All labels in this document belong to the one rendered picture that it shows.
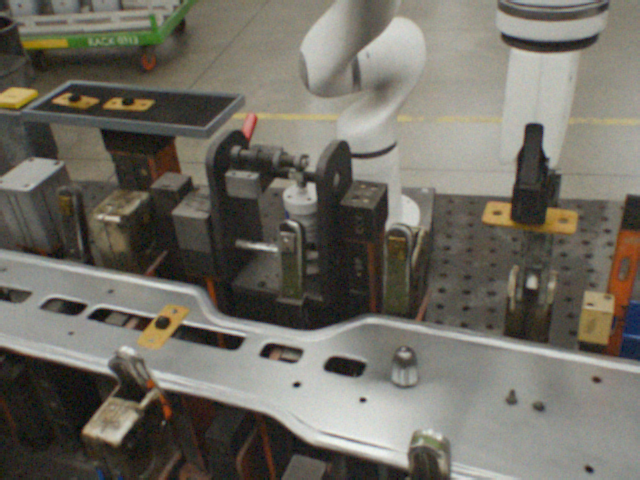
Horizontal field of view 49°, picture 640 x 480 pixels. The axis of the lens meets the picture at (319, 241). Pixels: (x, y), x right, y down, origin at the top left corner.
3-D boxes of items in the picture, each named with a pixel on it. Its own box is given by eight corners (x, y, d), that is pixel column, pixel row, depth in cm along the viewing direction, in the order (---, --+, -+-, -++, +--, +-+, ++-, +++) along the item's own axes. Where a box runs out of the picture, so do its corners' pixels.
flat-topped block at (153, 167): (153, 318, 144) (95, 119, 118) (172, 294, 150) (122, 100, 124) (195, 326, 141) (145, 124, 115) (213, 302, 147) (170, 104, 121)
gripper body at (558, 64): (511, -2, 60) (502, 118, 66) (491, 39, 52) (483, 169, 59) (603, 1, 57) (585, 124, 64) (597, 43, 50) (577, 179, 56)
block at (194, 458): (172, 486, 110) (129, 353, 93) (211, 424, 119) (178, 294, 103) (202, 495, 108) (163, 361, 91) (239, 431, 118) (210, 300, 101)
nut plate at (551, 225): (480, 224, 66) (481, 213, 65) (487, 203, 68) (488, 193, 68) (574, 236, 63) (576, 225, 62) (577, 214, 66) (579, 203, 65)
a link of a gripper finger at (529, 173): (534, 83, 56) (534, 112, 61) (519, 173, 55) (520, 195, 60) (549, 84, 56) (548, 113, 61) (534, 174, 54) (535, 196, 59)
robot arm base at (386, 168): (345, 192, 159) (335, 119, 148) (427, 197, 153) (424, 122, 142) (319, 242, 145) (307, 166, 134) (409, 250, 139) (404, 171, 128)
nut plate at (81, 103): (51, 103, 123) (49, 96, 122) (67, 94, 126) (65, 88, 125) (84, 110, 119) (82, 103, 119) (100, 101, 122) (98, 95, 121)
